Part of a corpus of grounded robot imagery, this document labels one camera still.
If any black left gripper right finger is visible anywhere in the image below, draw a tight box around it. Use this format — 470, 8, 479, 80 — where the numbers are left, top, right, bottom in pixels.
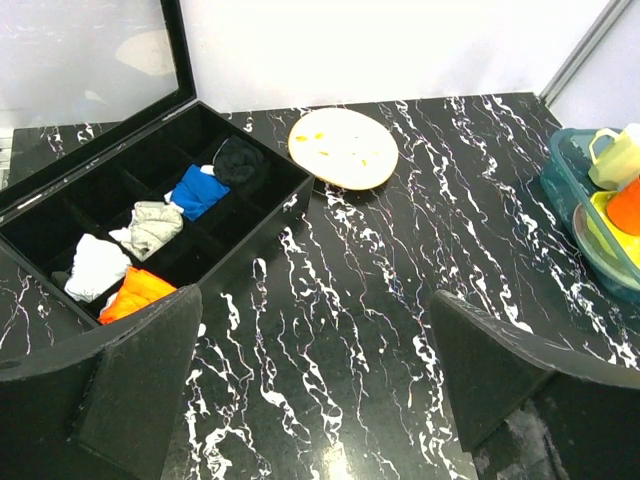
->
429, 290, 639, 479

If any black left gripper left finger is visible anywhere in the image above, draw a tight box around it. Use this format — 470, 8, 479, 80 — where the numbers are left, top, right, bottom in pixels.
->
1, 285, 203, 479

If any orange underwear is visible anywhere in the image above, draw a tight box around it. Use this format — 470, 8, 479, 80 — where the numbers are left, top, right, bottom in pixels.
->
98, 267, 176, 325

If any white rolled underwear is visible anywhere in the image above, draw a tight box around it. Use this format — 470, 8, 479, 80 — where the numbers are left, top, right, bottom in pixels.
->
64, 233, 132, 303

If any grey rolled underwear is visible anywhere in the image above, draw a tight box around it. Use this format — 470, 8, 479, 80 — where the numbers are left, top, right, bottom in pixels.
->
109, 201, 183, 261

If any blue rolled underwear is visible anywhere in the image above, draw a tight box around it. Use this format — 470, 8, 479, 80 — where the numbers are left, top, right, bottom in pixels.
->
164, 164, 231, 221

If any black rolled underwear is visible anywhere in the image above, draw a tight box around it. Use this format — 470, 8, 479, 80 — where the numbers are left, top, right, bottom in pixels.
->
212, 136, 268, 188

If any yellow-green dotted plate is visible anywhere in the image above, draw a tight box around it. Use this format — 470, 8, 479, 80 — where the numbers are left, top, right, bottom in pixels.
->
571, 188, 639, 284

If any black compartment box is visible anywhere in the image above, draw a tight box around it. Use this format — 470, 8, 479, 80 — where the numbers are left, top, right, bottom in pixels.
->
1, 1, 313, 327

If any orange mug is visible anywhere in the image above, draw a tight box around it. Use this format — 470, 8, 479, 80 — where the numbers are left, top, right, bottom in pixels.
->
606, 178, 640, 236

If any blue transparent plastic bin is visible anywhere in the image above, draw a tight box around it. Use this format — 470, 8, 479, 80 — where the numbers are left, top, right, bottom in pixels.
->
540, 128, 639, 304

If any round wooden patterned plate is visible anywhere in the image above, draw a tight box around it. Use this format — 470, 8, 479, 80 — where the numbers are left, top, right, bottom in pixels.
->
288, 107, 399, 191

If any cream yellow-handled mug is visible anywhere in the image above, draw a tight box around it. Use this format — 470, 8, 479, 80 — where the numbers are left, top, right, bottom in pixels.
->
588, 123, 639, 190

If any right aluminium frame post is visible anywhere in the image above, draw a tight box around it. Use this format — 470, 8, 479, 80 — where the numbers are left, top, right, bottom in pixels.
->
538, 0, 633, 107

